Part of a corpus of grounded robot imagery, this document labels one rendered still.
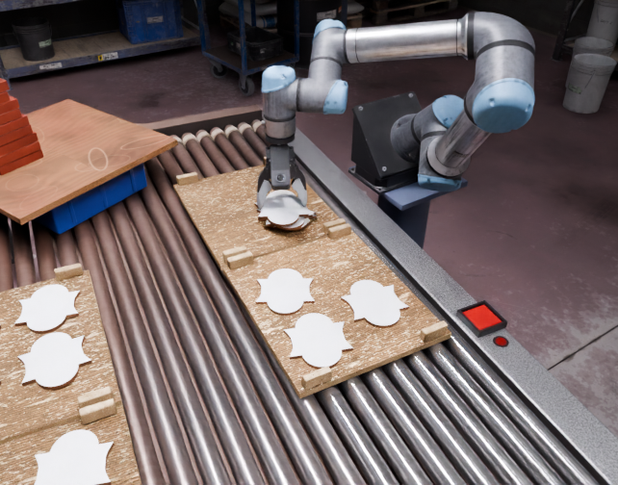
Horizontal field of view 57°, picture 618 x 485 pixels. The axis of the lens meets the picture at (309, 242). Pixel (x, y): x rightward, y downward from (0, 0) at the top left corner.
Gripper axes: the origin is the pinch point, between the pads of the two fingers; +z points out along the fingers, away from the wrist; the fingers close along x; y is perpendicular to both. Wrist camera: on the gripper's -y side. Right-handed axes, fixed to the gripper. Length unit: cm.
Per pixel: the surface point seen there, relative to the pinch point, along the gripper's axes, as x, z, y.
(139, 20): 101, 63, 407
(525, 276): -121, 98, 79
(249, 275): 9.0, 4.2, -21.5
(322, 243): -9.3, 4.2, -10.9
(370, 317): -15.9, 3.5, -38.4
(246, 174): 9.0, 4.1, 25.1
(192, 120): 27, 3, 61
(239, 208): 11.3, 4.1, 7.1
